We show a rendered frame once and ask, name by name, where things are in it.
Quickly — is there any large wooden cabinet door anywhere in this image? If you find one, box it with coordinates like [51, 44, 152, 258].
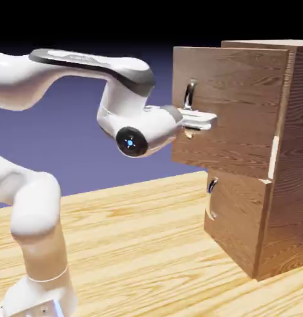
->
[171, 46, 290, 179]

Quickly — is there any long curved metal handle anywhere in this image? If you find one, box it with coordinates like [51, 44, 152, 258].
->
[182, 79, 197, 139]

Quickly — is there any short curved metal handle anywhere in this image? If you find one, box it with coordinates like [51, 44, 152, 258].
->
[206, 177, 219, 220]

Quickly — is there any light wood cabinet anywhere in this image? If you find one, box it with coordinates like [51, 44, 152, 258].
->
[171, 39, 303, 282]

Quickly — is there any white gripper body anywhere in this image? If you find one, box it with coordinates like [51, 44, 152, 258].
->
[177, 108, 218, 131]

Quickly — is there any small wooden cabinet door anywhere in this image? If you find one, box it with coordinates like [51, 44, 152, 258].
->
[203, 169, 273, 279]

